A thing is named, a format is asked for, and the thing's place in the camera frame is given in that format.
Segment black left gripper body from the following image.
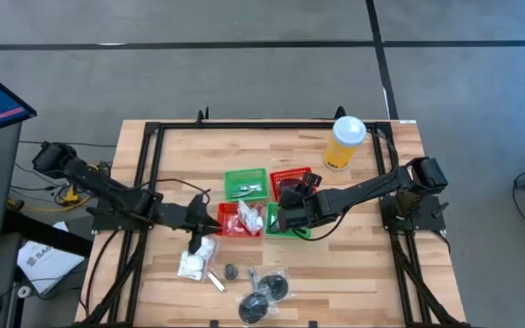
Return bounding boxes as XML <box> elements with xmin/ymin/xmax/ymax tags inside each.
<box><xmin>164</xmin><ymin>200</ymin><xmax>198</xmax><ymax>233</ymax></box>

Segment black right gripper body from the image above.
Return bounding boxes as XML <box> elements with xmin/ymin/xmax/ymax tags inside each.
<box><xmin>305</xmin><ymin>189</ymin><xmax>344</xmax><ymax>229</ymax></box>

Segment bagged white cotton pads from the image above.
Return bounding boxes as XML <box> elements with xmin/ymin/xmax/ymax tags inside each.
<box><xmin>236</xmin><ymin>199</ymin><xmax>264</xmax><ymax>236</ymax></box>
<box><xmin>196</xmin><ymin>235</ymin><xmax>221</xmax><ymax>261</ymax></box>
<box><xmin>176</xmin><ymin>252</ymin><xmax>209</xmax><ymax>282</ymax></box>

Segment red plastic basket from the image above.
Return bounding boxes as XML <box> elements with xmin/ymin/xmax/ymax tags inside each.
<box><xmin>216</xmin><ymin>201</ymin><xmax>264</xmax><ymax>239</ymax></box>
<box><xmin>269</xmin><ymin>166</ymin><xmax>314</xmax><ymax>202</ymax></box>

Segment green plastic basket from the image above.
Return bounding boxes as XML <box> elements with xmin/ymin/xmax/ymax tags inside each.
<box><xmin>223</xmin><ymin>167</ymin><xmax>271</xmax><ymax>203</ymax></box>
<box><xmin>264</xmin><ymin>202</ymin><xmax>312</xmax><ymax>241</ymax></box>

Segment yellow wipes canister white lid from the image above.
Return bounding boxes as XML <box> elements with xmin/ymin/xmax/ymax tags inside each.
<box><xmin>322</xmin><ymin>115</ymin><xmax>367</xmax><ymax>172</ymax></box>

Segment small white tube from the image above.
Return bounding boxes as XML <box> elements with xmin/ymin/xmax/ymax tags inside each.
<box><xmin>207</xmin><ymin>271</ymin><xmax>227</xmax><ymax>292</ymax></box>

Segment white printed paper sheet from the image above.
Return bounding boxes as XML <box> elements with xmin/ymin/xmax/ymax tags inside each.
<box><xmin>15</xmin><ymin>221</ymin><xmax>86</xmax><ymax>295</ymax></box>

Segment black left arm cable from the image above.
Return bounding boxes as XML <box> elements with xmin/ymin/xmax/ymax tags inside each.
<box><xmin>146</xmin><ymin>177</ymin><xmax>212</xmax><ymax>206</ymax></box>

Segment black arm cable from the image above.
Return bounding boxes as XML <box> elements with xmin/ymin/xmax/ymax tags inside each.
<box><xmin>292</xmin><ymin>213</ymin><xmax>351</xmax><ymax>242</ymax></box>
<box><xmin>146</xmin><ymin>177</ymin><xmax>212</xmax><ymax>206</ymax></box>

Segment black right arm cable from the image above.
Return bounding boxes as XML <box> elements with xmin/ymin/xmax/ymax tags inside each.
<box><xmin>292</xmin><ymin>213</ymin><xmax>351</xmax><ymax>242</ymax></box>

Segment black aluminium table frame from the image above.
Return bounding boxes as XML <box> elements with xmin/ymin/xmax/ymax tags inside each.
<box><xmin>76</xmin><ymin>107</ymin><xmax>468</xmax><ymax>328</ymax></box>

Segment yellow floor cable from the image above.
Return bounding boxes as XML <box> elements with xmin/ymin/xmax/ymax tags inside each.
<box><xmin>6</xmin><ymin>186</ymin><xmax>95</xmax><ymax>213</ymax></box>

